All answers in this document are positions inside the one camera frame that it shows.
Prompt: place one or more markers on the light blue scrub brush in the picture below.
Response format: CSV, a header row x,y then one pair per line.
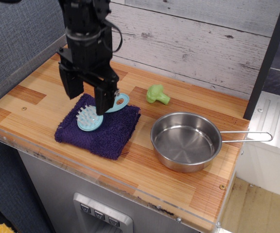
x,y
87,118

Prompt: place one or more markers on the stainless steel pan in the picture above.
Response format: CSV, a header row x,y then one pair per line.
x,y
185,142

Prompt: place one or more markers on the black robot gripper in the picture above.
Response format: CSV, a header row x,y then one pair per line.
x,y
87,59

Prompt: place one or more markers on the purple folded towel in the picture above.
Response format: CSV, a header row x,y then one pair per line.
x,y
109,139

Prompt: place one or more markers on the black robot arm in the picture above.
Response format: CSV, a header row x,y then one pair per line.
x,y
87,17

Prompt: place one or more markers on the clear acrylic table edge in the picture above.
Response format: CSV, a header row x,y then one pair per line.
x,y
191,199

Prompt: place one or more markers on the yellow object bottom left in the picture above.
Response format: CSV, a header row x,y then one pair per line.
x,y
5,229

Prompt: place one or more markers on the silver dispenser control panel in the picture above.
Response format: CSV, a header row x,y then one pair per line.
x,y
95,217

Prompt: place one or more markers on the green toy broccoli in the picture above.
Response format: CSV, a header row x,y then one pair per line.
x,y
155,93

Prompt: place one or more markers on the black right upright post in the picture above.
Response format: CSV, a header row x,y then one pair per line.
x,y
264,70

